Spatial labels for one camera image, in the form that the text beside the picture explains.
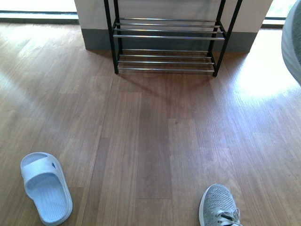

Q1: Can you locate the black metal shoe rack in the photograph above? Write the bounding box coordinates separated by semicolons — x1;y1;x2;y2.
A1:
104;0;242;77

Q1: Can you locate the light blue rubber slipper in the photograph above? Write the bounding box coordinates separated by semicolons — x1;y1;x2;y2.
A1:
20;152;73;226

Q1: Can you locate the blue rounded robot part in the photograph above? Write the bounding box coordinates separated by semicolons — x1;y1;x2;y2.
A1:
281;0;301;84

